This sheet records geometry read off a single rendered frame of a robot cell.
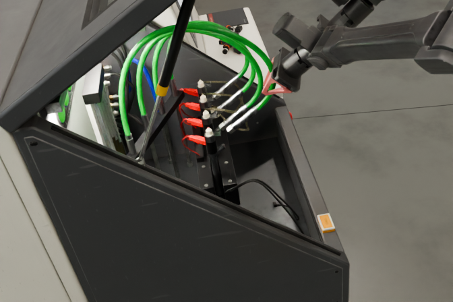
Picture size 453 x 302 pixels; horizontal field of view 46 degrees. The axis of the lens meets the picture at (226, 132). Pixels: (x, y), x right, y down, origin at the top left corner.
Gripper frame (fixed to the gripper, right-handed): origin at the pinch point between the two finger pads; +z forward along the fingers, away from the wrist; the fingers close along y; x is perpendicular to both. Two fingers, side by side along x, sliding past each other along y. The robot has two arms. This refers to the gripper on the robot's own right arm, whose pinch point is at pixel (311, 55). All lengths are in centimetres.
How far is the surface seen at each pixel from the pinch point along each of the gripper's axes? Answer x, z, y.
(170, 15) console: -14.6, 22.3, 33.3
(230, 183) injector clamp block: 22.3, 32.8, -1.4
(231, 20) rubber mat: -76, 41, 6
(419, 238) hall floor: -45, 57, -118
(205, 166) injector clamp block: 15.1, 38.2, 4.2
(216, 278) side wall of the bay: 53, 32, -1
